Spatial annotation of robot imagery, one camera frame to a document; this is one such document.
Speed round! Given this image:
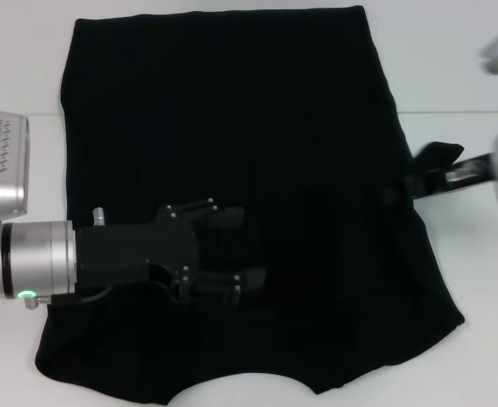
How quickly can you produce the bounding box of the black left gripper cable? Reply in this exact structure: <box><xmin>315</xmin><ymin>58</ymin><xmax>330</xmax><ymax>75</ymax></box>
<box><xmin>24</xmin><ymin>286</ymin><xmax>116</xmax><ymax>310</ymax></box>

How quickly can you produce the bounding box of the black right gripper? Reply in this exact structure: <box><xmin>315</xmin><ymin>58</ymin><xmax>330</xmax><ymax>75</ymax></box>
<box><xmin>402</xmin><ymin>153</ymin><xmax>497</xmax><ymax>203</ymax></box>

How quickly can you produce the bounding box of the black t-shirt with FREE print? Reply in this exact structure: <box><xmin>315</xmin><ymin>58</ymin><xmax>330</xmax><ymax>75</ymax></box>
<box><xmin>34</xmin><ymin>3</ymin><xmax>466</xmax><ymax>407</ymax></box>

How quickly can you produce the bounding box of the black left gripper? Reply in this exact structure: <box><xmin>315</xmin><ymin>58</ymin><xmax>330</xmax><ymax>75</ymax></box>
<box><xmin>74</xmin><ymin>197</ymin><xmax>268</xmax><ymax>313</ymax></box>

